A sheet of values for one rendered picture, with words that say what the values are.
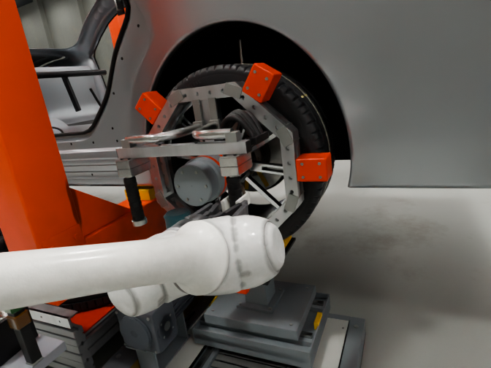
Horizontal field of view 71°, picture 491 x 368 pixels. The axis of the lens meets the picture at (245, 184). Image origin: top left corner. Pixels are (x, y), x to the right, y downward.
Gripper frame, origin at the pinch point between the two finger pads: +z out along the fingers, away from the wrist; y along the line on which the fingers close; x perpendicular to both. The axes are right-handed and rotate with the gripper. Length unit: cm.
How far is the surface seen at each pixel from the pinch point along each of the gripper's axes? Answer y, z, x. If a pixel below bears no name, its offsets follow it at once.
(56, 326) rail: -80, -7, -49
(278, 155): -4.5, 46.6, 0.6
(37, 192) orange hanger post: -60, -11, 6
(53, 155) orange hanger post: -60, -2, 15
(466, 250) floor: 71, 141, -83
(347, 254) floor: 5, 125, -83
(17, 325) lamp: -53, -31, -24
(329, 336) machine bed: 11, 43, -75
